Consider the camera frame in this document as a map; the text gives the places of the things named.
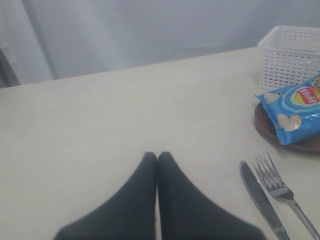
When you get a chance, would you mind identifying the blue chips snack bag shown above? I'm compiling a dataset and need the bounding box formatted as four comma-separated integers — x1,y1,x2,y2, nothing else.
256,73,320,145

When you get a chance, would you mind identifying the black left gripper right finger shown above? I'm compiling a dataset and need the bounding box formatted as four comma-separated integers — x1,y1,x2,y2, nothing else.
157,151,262,240

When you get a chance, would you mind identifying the silver table knife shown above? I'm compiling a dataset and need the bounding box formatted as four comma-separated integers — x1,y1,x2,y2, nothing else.
239,161,290,240

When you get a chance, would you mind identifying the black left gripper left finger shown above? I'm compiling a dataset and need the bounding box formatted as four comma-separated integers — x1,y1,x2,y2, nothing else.
55,152,157,240

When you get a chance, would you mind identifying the brown round plate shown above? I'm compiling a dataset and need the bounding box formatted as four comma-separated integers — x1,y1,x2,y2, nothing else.
254,103,320,155

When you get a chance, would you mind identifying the silver metal fork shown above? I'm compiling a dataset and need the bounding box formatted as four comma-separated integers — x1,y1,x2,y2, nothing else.
254,152,320,240

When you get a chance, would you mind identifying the white perforated plastic basket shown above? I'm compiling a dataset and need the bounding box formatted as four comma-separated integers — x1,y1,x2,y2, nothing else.
257,25,320,90

